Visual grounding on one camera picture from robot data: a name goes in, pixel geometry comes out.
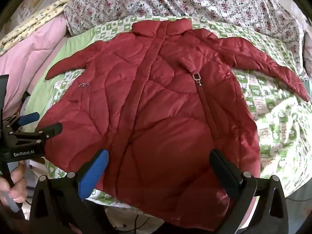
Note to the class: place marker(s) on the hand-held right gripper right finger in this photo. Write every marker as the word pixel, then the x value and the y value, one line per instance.
pixel 223 174

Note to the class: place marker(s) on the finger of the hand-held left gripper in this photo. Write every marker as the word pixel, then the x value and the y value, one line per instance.
pixel 50 129
pixel 28 118

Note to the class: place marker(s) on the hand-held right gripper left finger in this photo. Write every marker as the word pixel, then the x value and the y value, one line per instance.
pixel 93 175

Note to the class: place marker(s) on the red quilted jacket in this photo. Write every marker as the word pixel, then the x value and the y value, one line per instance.
pixel 156 117

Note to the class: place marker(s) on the person's left hand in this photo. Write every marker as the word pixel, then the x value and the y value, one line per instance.
pixel 17 185

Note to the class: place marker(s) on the light green sheet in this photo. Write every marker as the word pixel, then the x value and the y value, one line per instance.
pixel 42 82

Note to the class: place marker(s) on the pink quilt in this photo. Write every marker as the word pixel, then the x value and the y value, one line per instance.
pixel 26 61

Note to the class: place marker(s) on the green checked printed blanket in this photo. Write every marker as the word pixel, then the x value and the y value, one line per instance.
pixel 275 117

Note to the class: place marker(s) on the yellow floral blanket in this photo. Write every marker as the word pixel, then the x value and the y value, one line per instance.
pixel 36 19

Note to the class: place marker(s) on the red floral white quilt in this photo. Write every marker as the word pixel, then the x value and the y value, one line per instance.
pixel 195 2

